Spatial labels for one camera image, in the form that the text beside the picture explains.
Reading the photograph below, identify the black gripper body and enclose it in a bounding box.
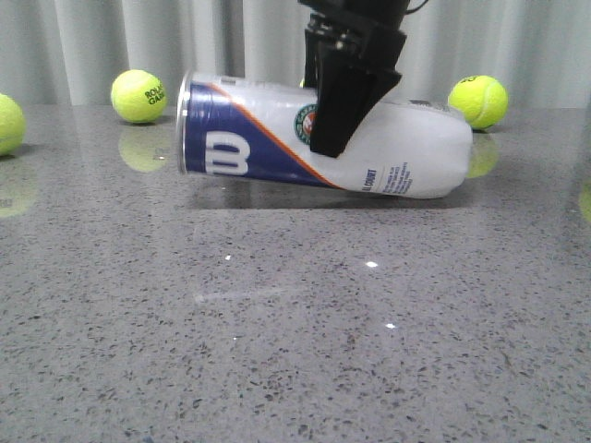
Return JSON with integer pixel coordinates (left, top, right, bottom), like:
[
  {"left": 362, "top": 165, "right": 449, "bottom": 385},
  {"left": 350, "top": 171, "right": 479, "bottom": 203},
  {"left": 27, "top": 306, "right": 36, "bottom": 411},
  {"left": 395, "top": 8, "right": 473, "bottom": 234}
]
[{"left": 301, "top": 1, "right": 408, "bottom": 72}]

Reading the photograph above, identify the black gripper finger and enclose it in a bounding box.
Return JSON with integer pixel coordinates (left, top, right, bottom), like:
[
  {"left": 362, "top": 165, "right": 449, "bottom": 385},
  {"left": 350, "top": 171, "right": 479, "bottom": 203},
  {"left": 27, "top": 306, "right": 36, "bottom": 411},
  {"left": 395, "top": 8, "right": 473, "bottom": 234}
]
[
  {"left": 303, "top": 30, "right": 320, "bottom": 89},
  {"left": 310, "top": 48, "right": 401, "bottom": 158}
]

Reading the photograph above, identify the white blue Wilson tennis can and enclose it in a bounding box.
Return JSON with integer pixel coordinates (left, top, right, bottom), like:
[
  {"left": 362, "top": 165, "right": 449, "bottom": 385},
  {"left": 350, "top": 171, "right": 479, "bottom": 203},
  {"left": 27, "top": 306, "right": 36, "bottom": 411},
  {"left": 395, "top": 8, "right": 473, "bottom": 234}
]
[{"left": 177, "top": 72, "right": 473, "bottom": 198}]

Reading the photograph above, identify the right back tennis ball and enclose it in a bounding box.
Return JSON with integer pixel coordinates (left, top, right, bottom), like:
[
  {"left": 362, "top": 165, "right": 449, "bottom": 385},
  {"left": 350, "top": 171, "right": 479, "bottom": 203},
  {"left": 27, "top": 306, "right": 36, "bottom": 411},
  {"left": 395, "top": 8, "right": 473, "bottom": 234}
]
[{"left": 448, "top": 75, "right": 509, "bottom": 130}]

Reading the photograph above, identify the Roland Garros tennis ball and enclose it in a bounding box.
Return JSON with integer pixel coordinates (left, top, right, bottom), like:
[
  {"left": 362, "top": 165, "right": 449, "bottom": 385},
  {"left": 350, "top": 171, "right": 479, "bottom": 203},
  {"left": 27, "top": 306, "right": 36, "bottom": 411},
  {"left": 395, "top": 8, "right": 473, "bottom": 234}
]
[{"left": 110, "top": 69, "right": 168, "bottom": 124}]

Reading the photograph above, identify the Wilson 3 tennis ball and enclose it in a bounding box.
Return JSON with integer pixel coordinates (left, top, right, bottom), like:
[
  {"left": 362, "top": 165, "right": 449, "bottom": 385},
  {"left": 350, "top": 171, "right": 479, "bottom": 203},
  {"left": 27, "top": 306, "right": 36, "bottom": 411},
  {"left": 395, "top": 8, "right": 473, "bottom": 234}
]
[{"left": 0, "top": 94, "right": 26, "bottom": 157}]

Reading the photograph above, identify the grey pleated curtain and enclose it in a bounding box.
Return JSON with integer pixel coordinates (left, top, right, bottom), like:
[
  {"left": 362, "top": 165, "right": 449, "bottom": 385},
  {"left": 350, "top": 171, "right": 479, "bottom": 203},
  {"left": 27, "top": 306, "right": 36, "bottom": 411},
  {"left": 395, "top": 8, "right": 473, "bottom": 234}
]
[{"left": 1, "top": 1, "right": 590, "bottom": 108}]

